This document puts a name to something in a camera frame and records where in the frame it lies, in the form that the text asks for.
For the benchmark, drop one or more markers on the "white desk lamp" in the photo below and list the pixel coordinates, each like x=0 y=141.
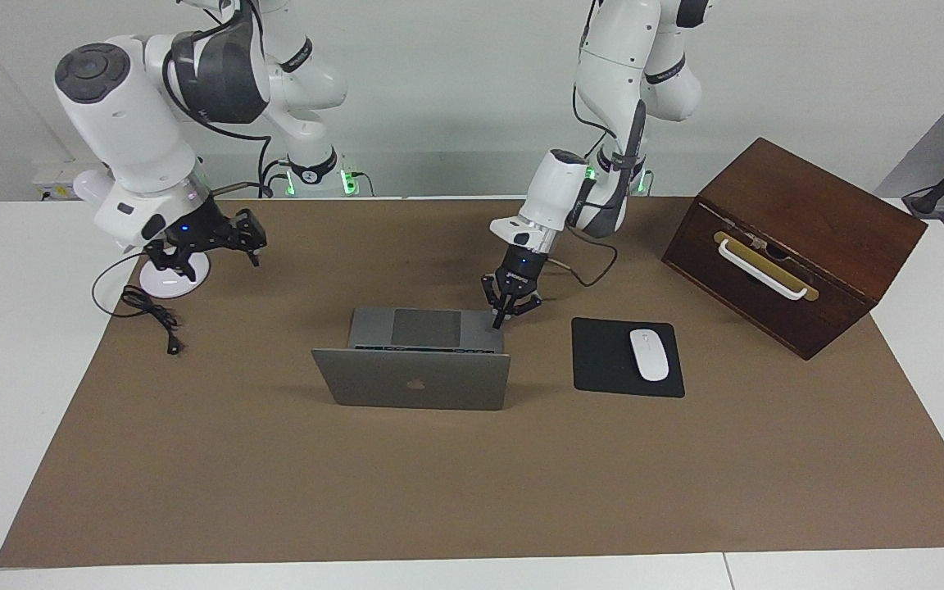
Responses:
x=200 y=272

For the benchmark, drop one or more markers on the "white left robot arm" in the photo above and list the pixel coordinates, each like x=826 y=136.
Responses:
x=558 y=188

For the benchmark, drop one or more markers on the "white computer mouse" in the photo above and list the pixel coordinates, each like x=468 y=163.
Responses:
x=650 y=356

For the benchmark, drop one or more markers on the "black mouse pad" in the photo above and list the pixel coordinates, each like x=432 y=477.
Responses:
x=603 y=360

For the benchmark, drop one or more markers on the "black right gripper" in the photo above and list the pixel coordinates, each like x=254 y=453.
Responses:
x=197 y=225

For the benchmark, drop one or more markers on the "brown table mat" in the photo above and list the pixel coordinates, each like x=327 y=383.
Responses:
x=439 y=492

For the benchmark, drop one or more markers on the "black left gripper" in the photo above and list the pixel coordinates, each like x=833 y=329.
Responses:
x=521 y=266

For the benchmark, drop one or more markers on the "dark brown wooden box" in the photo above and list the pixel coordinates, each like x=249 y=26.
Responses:
x=849 y=238

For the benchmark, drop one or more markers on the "silver laptop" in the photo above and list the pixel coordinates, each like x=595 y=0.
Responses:
x=415 y=389

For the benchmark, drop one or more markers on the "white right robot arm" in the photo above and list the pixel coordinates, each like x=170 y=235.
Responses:
x=128 y=123

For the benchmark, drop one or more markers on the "white wall socket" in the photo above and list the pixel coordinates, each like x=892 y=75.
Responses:
x=50 y=176

